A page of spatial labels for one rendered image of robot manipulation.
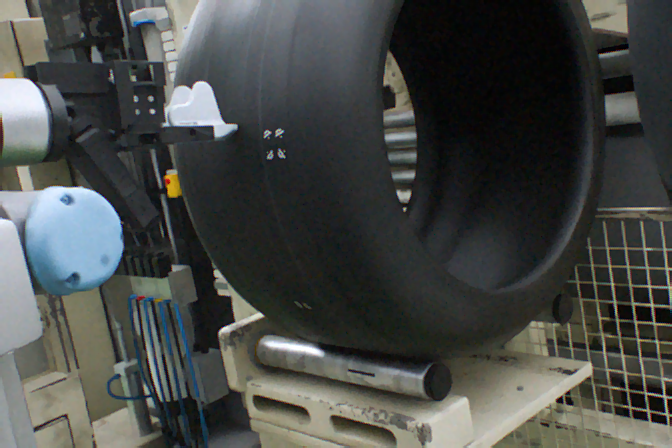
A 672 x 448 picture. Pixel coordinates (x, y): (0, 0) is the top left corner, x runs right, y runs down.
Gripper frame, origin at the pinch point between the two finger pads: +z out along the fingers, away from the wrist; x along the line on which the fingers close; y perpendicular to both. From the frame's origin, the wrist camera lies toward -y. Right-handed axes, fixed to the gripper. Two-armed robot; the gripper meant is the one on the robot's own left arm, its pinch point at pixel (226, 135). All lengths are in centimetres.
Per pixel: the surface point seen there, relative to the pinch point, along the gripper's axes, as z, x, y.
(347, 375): 18.9, 5.2, -32.1
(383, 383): 18.9, -1.3, -32.2
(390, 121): 63, 35, 2
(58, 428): -1, 51, -41
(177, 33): 20.6, 38.8, 17.5
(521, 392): 41, -6, -39
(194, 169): 1.6, 9.2, -3.4
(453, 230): 53, 13, -18
